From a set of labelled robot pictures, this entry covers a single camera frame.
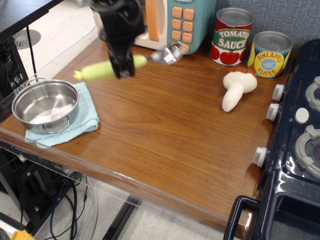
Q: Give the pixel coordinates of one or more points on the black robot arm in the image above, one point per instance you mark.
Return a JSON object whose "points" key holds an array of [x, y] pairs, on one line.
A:
{"points": [[96, 6]]}

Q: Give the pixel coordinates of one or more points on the light blue cloth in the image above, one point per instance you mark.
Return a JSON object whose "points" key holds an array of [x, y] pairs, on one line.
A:
{"points": [[87, 120]]}

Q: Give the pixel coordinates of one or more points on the black side table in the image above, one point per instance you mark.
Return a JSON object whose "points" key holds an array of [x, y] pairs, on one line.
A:
{"points": [[15, 15]]}

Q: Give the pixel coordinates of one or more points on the dark blue toy stove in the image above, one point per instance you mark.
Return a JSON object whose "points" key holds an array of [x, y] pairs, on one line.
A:
{"points": [[288, 202]]}

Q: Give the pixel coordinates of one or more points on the plush white mushroom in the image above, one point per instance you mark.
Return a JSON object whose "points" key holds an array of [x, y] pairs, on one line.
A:
{"points": [[237, 82]]}

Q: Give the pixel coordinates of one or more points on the white stove knob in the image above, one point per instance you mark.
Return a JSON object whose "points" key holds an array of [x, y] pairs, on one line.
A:
{"points": [[259, 156], [272, 111], [278, 92]]}

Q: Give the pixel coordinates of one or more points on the stainless steel pot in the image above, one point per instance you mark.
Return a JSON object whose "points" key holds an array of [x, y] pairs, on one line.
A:
{"points": [[47, 107]]}

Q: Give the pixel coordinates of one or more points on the spoon with green handle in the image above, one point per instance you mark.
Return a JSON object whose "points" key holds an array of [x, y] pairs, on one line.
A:
{"points": [[104, 70]]}

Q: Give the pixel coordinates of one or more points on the pineapple slices can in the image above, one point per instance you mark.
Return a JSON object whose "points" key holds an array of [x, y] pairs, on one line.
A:
{"points": [[269, 53]]}

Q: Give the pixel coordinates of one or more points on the toy microwave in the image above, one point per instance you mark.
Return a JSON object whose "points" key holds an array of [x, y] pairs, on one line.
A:
{"points": [[168, 21]]}

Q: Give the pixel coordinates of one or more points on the tomato sauce can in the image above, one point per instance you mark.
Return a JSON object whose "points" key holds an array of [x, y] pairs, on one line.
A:
{"points": [[232, 30]]}

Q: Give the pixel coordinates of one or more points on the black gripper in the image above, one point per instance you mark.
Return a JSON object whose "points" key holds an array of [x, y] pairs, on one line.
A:
{"points": [[122, 23]]}

